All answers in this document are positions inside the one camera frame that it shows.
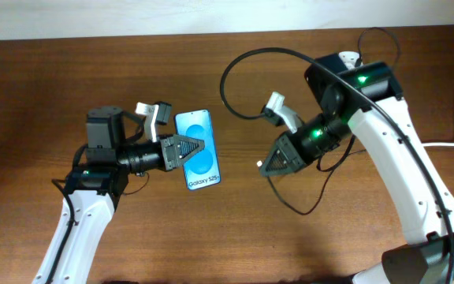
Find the white power strip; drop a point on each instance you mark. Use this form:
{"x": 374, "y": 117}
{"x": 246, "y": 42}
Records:
{"x": 351, "y": 59}

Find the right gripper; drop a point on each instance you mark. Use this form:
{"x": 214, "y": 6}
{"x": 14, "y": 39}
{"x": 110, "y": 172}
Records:
{"x": 296, "y": 156}

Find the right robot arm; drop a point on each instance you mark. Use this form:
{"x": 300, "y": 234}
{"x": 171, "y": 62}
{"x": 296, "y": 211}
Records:
{"x": 366, "y": 102}

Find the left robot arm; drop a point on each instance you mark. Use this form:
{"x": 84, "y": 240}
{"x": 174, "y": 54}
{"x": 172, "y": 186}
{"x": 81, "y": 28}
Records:
{"x": 119, "y": 143}

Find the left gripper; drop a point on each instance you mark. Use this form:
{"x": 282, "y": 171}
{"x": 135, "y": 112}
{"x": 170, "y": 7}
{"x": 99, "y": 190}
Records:
{"x": 172, "y": 158}

